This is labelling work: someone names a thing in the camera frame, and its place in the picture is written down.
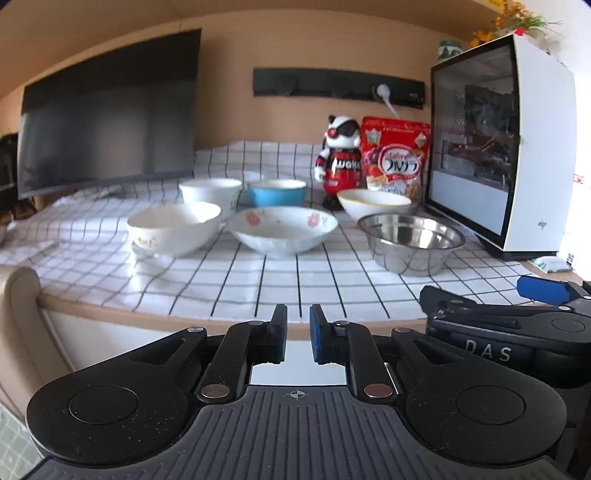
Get black flat screen television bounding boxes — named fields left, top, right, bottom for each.
left=17, top=28, right=202, bottom=200

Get white yellow-rimmed bowl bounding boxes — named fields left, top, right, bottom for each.
left=337, top=189, right=413, bottom=222

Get white checked tablecloth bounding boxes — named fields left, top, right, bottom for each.
left=0, top=140, right=532, bottom=320

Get small white green packet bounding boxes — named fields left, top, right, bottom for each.
left=529, top=256, right=571, bottom=274

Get stainless steel bowl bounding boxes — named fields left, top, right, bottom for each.
left=357, top=213, right=466, bottom=277

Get wide white bowl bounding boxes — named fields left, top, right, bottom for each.
left=127, top=202, right=222, bottom=258

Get white plug with cable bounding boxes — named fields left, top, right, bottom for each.
left=373, top=84, right=400, bottom=121

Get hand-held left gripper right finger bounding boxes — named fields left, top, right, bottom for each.
left=309, top=304, right=483, bottom=403

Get orange artificial flowers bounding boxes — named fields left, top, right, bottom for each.
left=470, top=0, right=564, bottom=47

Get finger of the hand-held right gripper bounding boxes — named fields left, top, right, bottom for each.
left=516, top=275, right=591, bottom=308
left=418, top=285, right=478, bottom=317

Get dark cabinet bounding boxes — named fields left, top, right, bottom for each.
left=0, top=133, right=20, bottom=217

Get white floral shallow bowl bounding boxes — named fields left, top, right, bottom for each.
left=226, top=206, right=339, bottom=257

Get red cereal bag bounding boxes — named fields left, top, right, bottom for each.
left=360, top=116, right=432, bottom=206

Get blue bowl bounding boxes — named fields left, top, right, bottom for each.
left=247, top=179, right=308, bottom=208

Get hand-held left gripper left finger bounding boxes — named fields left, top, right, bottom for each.
left=111, top=304, right=288, bottom=403

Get beige chair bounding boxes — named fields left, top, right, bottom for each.
left=0, top=265, right=83, bottom=416

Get black wall power strip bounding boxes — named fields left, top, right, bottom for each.
left=253, top=68, right=426, bottom=109

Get white computer case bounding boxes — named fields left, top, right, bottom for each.
left=425, top=34, right=578, bottom=260

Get small white printed bowl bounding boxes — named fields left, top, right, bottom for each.
left=179, top=178, right=243, bottom=220

